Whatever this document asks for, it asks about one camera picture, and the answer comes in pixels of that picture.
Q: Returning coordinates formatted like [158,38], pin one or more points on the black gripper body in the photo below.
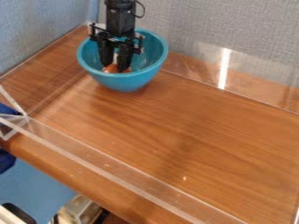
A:
[120,25]

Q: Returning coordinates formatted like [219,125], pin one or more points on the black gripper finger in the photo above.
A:
[124,56]
[105,51]

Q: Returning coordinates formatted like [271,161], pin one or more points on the blue bowl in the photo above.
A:
[144,66]

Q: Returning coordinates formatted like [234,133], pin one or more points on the clear acrylic barrier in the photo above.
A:
[198,149]

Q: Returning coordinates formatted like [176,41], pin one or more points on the blue clamp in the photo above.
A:
[7,158]

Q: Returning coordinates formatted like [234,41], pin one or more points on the clear plastic container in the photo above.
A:
[79,211]

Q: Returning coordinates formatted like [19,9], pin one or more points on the black and white object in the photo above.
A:
[12,215]

